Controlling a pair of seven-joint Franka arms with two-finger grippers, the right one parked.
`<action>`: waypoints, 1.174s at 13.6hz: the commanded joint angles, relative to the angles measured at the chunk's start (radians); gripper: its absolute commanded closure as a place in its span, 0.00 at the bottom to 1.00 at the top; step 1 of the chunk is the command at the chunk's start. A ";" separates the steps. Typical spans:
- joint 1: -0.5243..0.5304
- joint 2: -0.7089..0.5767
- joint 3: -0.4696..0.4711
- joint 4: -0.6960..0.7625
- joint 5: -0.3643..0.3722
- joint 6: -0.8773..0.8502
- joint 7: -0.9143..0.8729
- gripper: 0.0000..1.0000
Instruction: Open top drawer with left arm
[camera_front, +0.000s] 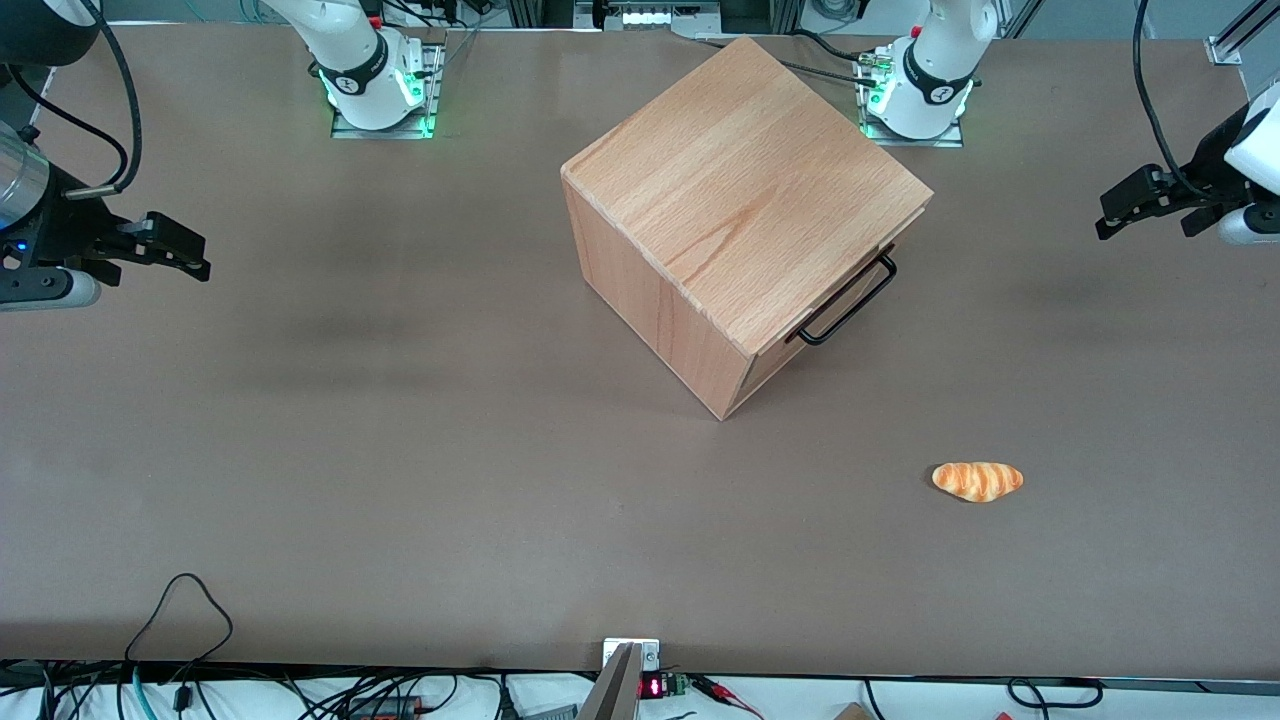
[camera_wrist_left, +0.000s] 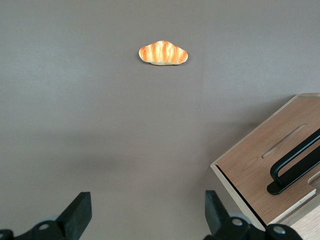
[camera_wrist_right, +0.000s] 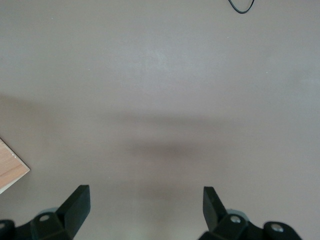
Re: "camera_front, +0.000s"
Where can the aluminium frame profile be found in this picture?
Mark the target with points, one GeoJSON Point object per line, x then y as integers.
{"type": "Point", "coordinates": [1235, 40]}

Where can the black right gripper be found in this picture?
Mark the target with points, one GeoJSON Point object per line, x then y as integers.
{"type": "Point", "coordinates": [68, 222]}

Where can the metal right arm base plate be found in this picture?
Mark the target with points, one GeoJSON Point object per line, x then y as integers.
{"type": "Point", "coordinates": [433, 95]}

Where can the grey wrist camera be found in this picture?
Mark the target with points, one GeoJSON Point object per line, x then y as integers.
{"type": "Point", "coordinates": [45, 288]}
{"type": "Point", "coordinates": [1250, 226]}

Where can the wooden slanted beam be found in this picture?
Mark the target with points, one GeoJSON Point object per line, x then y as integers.
{"type": "Point", "coordinates": [612, 690]}

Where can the silver metal bracket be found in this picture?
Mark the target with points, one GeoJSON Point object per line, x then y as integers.
{"type": "Point", "coordinates": [648, 650]}

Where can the black equipment with white lights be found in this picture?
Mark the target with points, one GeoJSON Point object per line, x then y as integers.
{"type": "Point", "coordinates": [655, 15]}

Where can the red digit display module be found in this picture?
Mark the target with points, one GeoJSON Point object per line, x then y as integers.
{"type": "Point", "coordinates": [655, 687]}

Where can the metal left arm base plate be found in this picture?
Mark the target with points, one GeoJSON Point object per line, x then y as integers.
{"type": "Point", "coordinates": [950, 142]}

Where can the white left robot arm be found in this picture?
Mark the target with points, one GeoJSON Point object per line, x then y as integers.
{"type": "Point", "coordinates": [935, 60]}

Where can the orange toy bread loaf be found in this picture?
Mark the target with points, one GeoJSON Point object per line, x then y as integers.
{"type": "Point", "coordinates": [978, 481]}

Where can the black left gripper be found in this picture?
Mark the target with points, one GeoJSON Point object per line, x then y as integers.
{"type": "Point", "coordinates": [1207, 170]}

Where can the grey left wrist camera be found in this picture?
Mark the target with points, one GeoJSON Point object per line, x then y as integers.
{"type": "Point", "coordinates": [1250, 226]}

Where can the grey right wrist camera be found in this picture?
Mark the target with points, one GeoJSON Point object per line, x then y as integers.
{"type": "Point", "coordinates": [45, 288]}

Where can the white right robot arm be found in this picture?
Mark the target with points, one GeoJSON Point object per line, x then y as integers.
{"type": "Point", "coordinates": [365, 60]}

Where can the wooden drawer cabinet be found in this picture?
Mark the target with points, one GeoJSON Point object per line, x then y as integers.
{"type": "Point", "coordinates": [740, 180]}

